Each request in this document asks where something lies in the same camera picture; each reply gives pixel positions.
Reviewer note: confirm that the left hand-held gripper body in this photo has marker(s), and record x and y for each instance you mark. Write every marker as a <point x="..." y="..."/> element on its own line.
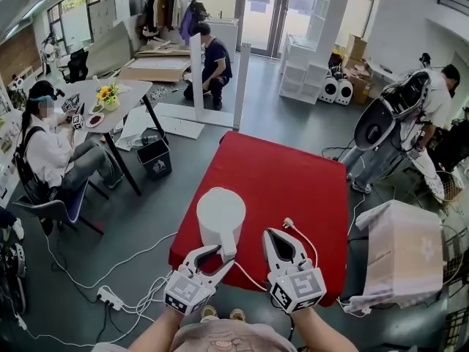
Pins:
<point x="187" y="292"/>

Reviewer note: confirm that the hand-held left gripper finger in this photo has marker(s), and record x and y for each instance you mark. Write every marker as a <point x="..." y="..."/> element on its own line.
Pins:
<point x="220" y="273"/>
<point x="190" y="260"/>

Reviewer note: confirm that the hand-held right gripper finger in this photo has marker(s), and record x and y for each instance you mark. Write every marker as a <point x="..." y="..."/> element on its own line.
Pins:
<point x="270" y="259"/>
<point x="300" y="253"/>

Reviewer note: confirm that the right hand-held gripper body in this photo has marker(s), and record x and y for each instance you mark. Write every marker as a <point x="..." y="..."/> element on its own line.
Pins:
<point x="300" y="286"/>

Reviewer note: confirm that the white electric kettle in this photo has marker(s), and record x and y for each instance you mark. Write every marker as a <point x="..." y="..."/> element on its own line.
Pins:
<point x="220" y="211"/>

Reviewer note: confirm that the person's right forearm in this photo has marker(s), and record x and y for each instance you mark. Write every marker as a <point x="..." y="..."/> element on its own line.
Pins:
<point x="318" y="332"/>

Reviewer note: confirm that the person's left forearm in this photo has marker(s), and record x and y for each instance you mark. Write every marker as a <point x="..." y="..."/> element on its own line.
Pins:
<point x="157" y="330"/>

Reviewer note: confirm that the person's left tan shoe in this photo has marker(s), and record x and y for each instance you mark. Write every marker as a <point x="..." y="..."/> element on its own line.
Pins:
<point x="208" y="313"/>

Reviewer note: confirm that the person's tan shoe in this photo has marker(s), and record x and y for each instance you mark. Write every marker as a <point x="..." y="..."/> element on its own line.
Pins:
<point x="208" y="313"/>
<point x="237" y="314"/>

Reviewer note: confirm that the person's right tan shoe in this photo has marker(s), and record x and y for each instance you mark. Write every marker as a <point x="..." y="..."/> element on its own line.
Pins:
<point x="237" y="314"/>

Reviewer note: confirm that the person's beige printed shirt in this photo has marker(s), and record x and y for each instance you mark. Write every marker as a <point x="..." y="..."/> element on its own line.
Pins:
<point x="227" y="341"/>

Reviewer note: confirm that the table with red cloth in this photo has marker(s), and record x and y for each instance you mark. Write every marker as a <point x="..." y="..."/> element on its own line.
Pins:
<point x="278" y="182"/>

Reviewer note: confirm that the white power strip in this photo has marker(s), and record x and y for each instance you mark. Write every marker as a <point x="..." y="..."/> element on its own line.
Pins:
<point x="110" y="298"/>

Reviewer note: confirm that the checked cloth covered box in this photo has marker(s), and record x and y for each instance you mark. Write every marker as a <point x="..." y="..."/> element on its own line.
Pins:
<point x="403" y="255"/>

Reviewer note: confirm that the black waste bin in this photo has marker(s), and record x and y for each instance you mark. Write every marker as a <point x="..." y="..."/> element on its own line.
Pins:
<point x="155" y="163"/>

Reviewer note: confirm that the dark grey chair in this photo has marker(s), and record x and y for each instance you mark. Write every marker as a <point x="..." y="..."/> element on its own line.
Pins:
<point x="47" y="209"/>

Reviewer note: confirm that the white rounded device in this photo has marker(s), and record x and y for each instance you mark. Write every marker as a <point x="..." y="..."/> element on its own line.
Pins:
<point x="328" y="90"/>
<point x="345" y="93"/>

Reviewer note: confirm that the plate with red food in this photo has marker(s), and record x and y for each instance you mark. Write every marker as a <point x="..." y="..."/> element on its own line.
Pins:
<point x="95" y="119"/>

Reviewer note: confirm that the low white shelf unit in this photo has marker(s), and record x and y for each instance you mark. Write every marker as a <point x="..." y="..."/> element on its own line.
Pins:
<point x="300" y="75"/>

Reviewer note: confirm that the plate with green food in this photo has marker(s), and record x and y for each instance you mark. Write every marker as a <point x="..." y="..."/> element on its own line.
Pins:
<point x="96" y="108"/>

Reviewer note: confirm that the grey table with black legs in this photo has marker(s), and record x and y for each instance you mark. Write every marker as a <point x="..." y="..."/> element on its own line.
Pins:
<point x="132" y="90"/>

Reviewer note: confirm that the sunflower bouquet in pot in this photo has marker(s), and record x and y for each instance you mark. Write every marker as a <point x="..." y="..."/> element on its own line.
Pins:
<point x="108" y="97"/>

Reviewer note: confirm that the cardboard boxes stack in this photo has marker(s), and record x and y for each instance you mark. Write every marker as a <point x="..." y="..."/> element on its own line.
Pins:
<point x="357" y="68"/>

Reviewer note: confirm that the wooden boards pile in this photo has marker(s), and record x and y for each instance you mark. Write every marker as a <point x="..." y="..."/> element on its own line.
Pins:
<point x="157" y="66"/>

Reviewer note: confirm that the black office chair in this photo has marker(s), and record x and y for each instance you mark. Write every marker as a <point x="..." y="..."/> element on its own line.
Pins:
<point x="77" y="66"/>

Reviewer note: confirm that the white cabinet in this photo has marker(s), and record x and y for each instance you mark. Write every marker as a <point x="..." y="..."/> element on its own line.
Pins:
<point x="227" y="35"/>

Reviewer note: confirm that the tall white shelf unit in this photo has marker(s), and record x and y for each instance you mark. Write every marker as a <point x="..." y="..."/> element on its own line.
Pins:
<point x="329" y="17"/>

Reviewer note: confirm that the glass double door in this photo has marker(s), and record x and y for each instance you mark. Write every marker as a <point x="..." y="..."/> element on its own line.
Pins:
<point x="278" y="13"/>

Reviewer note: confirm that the clothes rack with garments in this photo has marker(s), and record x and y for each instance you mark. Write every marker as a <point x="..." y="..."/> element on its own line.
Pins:
<point x="163" y="11"/>

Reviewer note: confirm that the black framed window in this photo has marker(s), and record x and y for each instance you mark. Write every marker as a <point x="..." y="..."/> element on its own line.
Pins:
<point x="73" y="17"/>

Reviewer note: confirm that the white furniture frame panels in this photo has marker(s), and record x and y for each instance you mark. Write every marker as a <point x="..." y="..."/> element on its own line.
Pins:
<point x="196" y="79"/>

